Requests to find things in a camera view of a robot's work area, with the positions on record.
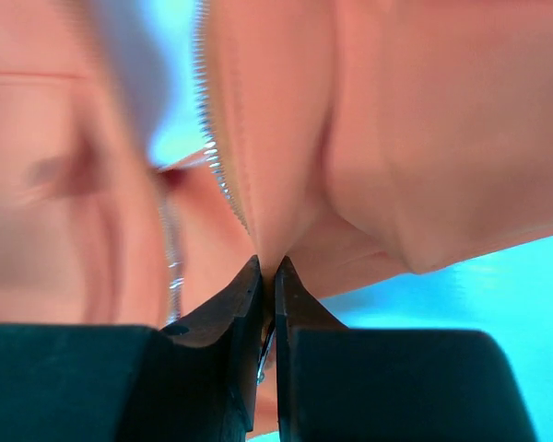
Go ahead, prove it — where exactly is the orange jacket with pink lining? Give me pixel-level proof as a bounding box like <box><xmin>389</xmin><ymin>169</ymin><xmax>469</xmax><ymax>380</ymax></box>
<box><xmin>0</xmin><ymin>1</ymin><xmax>553</xmax><ymax>441</ymax></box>

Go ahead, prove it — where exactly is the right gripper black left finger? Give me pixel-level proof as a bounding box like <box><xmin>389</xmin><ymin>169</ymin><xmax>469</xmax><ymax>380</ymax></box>
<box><xmin>0</xmin><ymin>258</ymin><xmax>262</xmax><ymax>441</ymax></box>

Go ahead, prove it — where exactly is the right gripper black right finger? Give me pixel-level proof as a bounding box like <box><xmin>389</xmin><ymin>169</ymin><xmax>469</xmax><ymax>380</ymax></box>
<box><xmin>275</xmin><ymin>260</ymin><xmax>535</xmax><ymax>441</ymax></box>

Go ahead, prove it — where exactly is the silver zipper pull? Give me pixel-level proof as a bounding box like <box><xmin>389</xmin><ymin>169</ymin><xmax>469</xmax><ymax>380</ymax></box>
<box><xmin>256</xmin><ymin>320</ymin><xmax>276</xmax><ymax>385</ymax></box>

